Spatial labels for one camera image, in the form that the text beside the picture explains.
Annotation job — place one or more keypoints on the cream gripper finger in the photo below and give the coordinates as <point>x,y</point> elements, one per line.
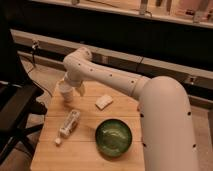
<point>81,90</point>

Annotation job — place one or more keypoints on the white ceramic cup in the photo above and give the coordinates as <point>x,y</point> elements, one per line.
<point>66,91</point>

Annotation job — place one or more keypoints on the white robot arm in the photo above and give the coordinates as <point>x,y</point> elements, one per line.
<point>168,135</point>

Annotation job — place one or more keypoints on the green ceramic bowl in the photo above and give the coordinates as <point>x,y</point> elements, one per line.
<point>113,138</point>

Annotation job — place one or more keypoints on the white sponge block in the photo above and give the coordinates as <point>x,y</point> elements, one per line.
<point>103,101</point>

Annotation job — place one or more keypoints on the white tube bottle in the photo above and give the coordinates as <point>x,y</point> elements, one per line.
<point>69,123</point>

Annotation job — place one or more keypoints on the wooden table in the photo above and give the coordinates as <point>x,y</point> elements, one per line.
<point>78,152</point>

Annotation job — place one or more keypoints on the small white cap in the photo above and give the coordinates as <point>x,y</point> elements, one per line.
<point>58,141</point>

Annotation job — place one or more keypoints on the black office chair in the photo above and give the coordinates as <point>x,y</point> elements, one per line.
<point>17,97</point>

